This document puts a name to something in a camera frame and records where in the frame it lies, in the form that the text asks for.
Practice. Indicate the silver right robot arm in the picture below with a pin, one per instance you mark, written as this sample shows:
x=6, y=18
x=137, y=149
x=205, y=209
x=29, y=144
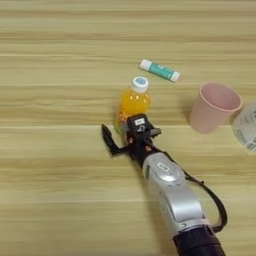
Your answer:
x=173, y=193

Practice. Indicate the orange juice bottle white cap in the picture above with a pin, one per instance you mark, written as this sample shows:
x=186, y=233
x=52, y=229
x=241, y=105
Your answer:
x=135, y=101

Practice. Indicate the clear packing tape roll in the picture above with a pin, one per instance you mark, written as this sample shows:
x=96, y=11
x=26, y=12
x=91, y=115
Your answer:
x=246, y=126

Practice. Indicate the pink plastic cup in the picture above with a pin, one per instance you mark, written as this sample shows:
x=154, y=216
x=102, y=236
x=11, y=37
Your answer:
x=206, y=116

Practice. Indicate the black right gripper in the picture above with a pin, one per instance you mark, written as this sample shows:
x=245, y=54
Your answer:
x=143, y=143

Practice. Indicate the green and white glue stick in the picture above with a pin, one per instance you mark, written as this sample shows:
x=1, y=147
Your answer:
x=160, y=70

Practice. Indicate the small black box white label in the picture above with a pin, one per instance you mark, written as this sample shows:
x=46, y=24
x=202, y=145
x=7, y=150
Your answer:
x=138, y=121

